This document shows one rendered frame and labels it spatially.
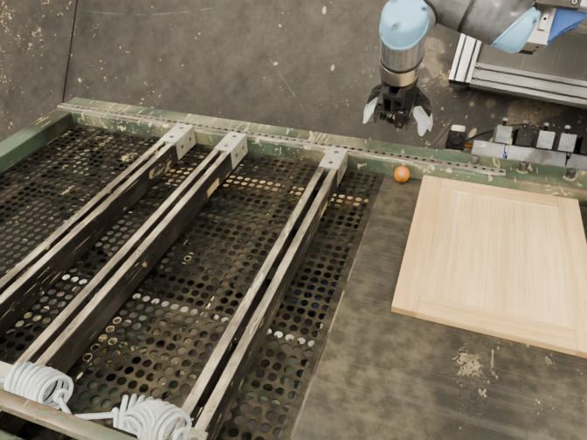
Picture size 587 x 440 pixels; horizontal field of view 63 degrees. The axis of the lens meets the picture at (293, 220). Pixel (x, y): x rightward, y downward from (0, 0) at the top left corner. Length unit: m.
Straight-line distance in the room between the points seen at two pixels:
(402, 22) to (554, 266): 0.76
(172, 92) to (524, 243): 2.10
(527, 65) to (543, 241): 1.07
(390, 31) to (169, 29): 2.23
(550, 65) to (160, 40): 1.99
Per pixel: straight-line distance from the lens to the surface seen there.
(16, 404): 0.78
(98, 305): 1.13
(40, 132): 1.97
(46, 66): 3.44
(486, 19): 0.90
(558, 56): 2.32
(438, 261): 1.25
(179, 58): 2.89
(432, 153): 1.61
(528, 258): 1.33
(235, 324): 1.01
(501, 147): 1.72
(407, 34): 0.83
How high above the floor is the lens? 2.44
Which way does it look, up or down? 72 degrees down
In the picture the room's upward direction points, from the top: 109 degrees counter-clockwise
